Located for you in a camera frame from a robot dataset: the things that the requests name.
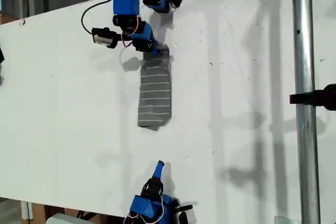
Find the black clamp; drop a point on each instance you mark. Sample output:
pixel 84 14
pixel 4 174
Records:
pixel 315 98

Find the grey white-striped towel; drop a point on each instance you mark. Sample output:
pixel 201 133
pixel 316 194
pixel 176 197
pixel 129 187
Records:
pixel 155 93

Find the black object at table edge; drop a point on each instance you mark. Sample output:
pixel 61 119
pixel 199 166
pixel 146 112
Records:
pixel 1 56

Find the white box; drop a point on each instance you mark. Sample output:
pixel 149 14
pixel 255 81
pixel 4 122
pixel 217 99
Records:
pixel 63 219

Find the black grey-faced camera box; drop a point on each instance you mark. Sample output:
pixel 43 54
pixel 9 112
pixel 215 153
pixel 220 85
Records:
pixel 101 37

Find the steel post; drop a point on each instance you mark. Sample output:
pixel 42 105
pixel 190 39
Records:
pixel 305 51

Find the black camera stalk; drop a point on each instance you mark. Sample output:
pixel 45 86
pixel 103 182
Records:
pixel 183 207
pixel 115 41

